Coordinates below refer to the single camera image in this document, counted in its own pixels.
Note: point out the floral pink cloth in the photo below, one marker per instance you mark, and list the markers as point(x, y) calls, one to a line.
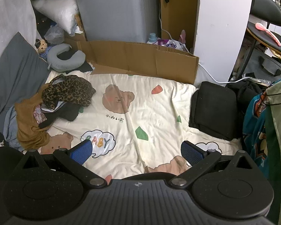
point(38, 114)

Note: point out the teal printed garment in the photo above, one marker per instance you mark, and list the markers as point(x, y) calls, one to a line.
point(255, 126)

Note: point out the purple detergent bag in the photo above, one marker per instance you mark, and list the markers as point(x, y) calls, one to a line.
point(168, 44)

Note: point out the brown garment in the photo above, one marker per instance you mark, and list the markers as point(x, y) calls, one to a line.
point(30, 131)

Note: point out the grey bag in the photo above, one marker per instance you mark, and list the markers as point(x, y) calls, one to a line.
point(267, 68)

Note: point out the light grey curtain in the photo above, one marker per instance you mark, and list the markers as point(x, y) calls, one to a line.
point(9, 16)

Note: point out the black clothes heap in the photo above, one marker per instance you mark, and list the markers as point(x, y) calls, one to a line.
point(248, 93)

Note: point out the grey neck pillow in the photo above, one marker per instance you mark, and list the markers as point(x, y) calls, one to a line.
point(53, 61)

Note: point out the small black cloth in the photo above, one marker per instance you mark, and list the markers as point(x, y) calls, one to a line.
point(84, 68)

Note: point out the brown cardboard sheet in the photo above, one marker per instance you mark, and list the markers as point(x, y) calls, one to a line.
point(140, 56)

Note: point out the folded black clothes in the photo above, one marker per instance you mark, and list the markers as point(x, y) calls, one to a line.
point(213, 110)

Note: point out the blue denim garment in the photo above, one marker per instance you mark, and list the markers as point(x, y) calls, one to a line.
point(10, 126)

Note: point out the cream bear print bedsheet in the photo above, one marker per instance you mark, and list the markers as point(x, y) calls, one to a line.
point(142, 112)

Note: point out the brown wooden panel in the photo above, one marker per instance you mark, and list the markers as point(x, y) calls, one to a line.
point(178, 16)

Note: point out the pink brush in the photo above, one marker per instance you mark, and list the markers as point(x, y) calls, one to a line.
point(272, 37)

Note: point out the blue capped detergent bottle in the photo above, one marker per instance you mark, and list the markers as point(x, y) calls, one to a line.
point(151, 38)

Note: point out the pink eared object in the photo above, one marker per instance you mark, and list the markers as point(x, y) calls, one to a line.
point(182, 37)

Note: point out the silver plastic packaging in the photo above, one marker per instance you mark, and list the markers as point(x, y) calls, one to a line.
point(260, 80)

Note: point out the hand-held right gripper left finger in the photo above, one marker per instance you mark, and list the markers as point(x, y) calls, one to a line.
point(80, 151)

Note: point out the small teddy bear toy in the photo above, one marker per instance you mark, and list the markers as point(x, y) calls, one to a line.
point(42, 45)

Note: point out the black garment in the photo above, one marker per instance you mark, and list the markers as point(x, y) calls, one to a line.
point(68, 112)

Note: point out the grey appliance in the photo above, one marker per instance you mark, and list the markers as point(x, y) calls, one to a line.
point(117, 11)

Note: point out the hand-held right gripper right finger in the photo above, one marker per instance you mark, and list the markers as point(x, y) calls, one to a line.
point(192, 153)

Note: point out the black topped stool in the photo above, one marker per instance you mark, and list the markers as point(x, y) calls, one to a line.
point(260, 39)

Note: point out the clear plastic bag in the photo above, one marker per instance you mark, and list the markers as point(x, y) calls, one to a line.
point(53, 34)

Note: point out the white pillow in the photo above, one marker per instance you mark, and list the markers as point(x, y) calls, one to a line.
point(58, 11)

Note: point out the leopard print garment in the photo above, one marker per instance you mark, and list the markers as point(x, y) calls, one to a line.
point(70, 91)

